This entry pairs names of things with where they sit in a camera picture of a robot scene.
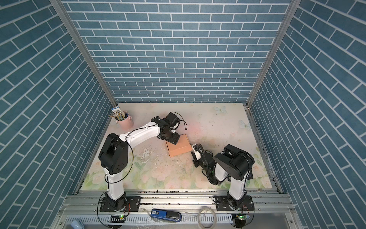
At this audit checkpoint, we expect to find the pink paper box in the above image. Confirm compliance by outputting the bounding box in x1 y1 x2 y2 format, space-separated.
165 134 193 157

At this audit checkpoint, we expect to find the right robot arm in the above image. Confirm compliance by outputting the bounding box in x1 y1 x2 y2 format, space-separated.
191 144 255 211

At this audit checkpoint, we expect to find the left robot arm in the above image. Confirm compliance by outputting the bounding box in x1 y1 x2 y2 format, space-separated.
98 112 188 211

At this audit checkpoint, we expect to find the pink pen cup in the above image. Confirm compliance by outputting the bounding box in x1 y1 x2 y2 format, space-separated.
116 113 134 131

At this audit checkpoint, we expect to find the blue handheld device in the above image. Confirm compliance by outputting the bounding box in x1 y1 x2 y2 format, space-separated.
151 209 182 222

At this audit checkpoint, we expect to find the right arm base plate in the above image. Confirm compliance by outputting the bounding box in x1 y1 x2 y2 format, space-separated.
212 195 254 211

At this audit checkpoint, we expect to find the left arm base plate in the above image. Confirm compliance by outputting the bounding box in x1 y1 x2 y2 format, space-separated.
98 195 141 212

